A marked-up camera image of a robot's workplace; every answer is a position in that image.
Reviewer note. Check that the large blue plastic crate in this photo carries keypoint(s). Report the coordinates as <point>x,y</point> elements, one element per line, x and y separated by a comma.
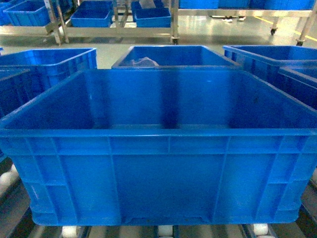
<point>162,147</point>

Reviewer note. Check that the blue crate behind centre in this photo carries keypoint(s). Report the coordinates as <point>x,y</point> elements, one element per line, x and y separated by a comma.
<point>177,56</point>

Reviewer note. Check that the blue bin far centre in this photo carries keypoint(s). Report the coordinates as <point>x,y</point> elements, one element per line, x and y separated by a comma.
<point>157,17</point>

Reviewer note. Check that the metal cart with casters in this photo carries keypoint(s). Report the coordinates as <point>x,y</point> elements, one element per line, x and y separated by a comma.
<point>256,8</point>

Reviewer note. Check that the blue bin on far rack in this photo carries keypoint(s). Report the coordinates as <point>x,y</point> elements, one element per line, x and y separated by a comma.
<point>92,13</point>

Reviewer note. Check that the blue crate left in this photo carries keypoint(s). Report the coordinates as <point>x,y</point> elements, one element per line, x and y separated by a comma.
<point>49,67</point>

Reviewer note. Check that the blue crate right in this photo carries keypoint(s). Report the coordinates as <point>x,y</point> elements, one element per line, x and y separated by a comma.
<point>292,69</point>

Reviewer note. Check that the blue bin far left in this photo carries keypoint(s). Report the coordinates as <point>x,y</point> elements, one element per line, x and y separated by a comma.
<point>23,13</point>

